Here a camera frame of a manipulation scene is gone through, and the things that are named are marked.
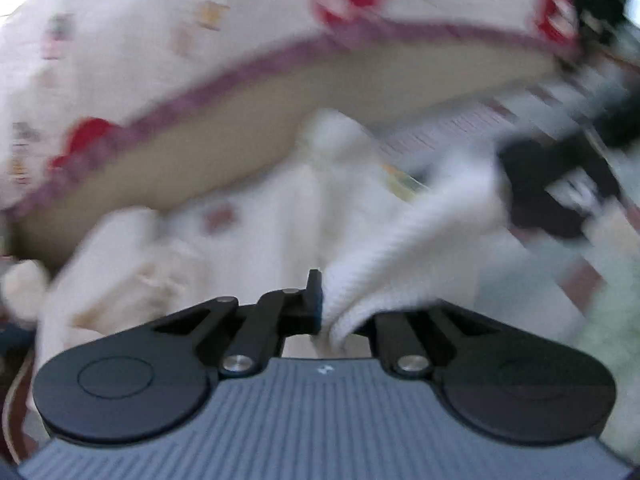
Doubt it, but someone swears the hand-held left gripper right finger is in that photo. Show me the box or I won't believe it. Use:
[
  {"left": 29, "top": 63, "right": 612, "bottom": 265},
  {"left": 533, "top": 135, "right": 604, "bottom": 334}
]
[{"left": 372, "top": 305, "right": 501, "bottom": 378}]

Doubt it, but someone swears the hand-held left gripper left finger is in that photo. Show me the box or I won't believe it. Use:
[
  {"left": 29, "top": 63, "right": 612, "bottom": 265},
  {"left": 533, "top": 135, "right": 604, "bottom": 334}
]
[{"left": 150, "top": 269, "right": 323, "bottom": 378}]

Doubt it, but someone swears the checked rug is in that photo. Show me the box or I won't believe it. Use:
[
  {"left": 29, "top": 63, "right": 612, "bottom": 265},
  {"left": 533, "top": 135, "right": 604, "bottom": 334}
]
[{"left": 375, "top": 85, "right": 640, "bottom": 321}]

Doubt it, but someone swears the white shirt with monster print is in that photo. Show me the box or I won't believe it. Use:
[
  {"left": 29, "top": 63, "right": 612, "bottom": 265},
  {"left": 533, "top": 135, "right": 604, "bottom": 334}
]
[{"left": 165, "top": 107, "right": 511, "bottom": 361}]

